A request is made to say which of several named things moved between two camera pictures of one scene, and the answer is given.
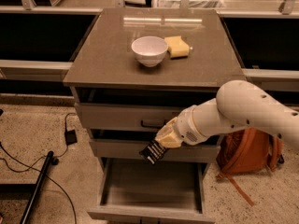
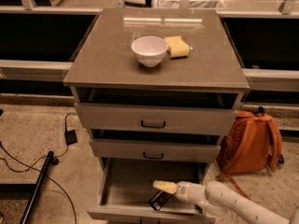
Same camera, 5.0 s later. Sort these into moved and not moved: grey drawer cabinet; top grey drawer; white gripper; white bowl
Moved: white gripper
Not moved: white bowl; grey drawer cabinet; top grey drawer
